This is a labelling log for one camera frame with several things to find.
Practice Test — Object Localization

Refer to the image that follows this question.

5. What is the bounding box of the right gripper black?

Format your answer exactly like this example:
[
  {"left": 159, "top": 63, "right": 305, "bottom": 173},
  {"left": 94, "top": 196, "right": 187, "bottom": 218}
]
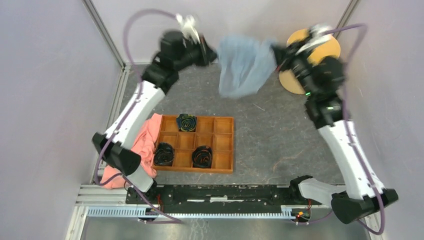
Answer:
[{"left": 270, "top": 38, "right": 319, "bottom": 100}]

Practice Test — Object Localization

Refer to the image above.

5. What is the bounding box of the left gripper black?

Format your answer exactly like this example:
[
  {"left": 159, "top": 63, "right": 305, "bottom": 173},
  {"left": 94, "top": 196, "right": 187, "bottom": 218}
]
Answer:
[{"left": 174, "top": 34, "right": 222, "bottom": 73}]

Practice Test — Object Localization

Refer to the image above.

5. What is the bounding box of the light blue plastic trash bag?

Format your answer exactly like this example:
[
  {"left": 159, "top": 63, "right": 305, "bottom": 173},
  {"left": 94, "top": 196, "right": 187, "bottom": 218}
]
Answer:
[{"left": 217, "top": 35, "right": 277, "bottom": 99}]

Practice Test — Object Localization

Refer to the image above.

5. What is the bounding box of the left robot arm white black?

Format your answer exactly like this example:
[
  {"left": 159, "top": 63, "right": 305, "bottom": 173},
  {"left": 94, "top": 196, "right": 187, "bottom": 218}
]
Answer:
[{"left": 92, "top": 30, "right": 217, "bottom": 204}]

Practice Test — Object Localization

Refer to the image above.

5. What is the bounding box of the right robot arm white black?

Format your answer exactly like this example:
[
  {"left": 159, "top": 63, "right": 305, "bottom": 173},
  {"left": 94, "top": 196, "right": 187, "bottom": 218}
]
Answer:
[{"left": 271, "top": 41, "right": 399, "bottom": 224}]

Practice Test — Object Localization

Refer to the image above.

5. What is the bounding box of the yellow round trash bin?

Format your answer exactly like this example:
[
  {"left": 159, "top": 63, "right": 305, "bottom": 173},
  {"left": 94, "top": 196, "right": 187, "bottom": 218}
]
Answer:
[{"left": 279, "top": 28, "right": 341, "bottom": 95}]

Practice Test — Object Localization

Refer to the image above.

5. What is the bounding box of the orange compartment tray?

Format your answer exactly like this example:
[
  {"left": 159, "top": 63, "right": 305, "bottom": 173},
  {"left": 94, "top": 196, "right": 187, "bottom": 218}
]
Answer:
[{"left": 153, "top": 115, "right": 235, "bottom": 174}]

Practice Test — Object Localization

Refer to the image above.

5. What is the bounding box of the black orange rolled belt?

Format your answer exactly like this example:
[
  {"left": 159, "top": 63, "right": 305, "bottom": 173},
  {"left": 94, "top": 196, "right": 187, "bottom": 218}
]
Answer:
[{"left": 191, "top": 145, "right": 213, "bottom": 169}]

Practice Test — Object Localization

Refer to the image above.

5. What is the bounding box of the black rolled belt left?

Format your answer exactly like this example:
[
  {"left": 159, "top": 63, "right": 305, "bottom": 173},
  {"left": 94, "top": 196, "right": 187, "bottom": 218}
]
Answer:
[{"left": 153, "top": 142, "right": 175, "bottom": 167}]

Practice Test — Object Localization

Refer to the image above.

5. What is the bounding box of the pink cloth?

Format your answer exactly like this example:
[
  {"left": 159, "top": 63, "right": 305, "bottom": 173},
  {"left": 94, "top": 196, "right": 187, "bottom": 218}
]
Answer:
[{"left": 100, "top": 113, "right": 163, "bottom": 189}]

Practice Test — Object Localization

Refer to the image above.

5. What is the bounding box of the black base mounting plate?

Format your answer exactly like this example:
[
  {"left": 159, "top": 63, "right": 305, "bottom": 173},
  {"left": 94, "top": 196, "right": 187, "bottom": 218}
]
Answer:
[{"left": 145, "top": 184, "right": 309, "bottom": 214}]

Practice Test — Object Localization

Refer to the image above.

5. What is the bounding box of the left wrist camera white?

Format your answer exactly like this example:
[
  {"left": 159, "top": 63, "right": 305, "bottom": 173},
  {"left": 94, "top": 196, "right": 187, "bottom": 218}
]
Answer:
[{"left": 175, "top": 13, "right": 200, "bottom": 44}]

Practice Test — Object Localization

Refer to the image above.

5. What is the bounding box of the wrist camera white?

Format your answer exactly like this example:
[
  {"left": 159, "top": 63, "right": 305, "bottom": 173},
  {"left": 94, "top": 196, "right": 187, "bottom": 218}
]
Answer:
[
  {"left": 296, "top": 23, "right": 332, "bottom": 55},
  {"left": 175, "top": 13, "right": 200, "bottom": 44}
]

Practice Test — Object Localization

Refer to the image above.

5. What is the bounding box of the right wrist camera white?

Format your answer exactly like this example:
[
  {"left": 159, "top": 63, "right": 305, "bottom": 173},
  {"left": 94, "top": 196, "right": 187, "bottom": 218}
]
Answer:
[{"left": 296, "top": 23, "right": 332, "bottom": 55}]

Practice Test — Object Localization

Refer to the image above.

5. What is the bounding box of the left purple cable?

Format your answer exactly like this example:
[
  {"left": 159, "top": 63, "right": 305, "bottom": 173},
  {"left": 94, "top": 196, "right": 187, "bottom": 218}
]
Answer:
[{"left": 92, "top": 8, "right": 183, "bottom": 186}]

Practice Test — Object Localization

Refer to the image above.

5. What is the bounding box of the aluminium frame rail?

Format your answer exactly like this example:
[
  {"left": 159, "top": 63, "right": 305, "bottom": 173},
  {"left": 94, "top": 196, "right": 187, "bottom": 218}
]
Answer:
[{"left": 76, "top": 185, "right": 329, "bottom": 220}]

